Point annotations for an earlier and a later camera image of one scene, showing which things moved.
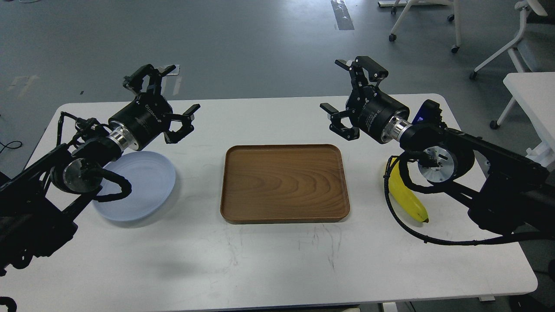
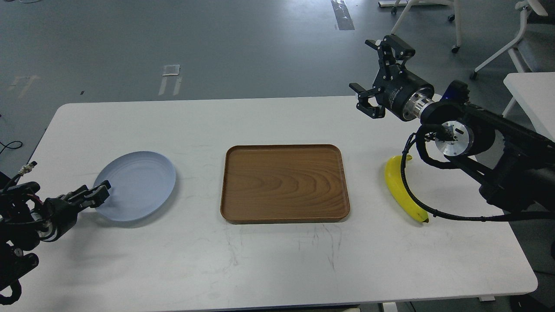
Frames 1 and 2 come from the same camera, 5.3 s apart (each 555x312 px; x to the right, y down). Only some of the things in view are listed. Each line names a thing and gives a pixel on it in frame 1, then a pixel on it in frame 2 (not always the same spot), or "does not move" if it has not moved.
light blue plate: [151, 177] does not move
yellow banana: [401, 194] does not move
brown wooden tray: [284, 183] does not move
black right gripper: [374, 112] → [403, 94]
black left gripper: [146, 116] → [60, 216]
